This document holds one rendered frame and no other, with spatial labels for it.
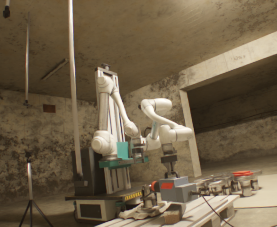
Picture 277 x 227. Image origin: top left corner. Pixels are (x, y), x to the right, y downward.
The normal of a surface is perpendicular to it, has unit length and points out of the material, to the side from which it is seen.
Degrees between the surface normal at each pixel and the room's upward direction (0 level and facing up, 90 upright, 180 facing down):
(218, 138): 90
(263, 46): 90
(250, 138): 90
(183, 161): 90
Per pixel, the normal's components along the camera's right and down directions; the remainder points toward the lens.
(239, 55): -0.65, -0.09
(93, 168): 0.80, -0.25
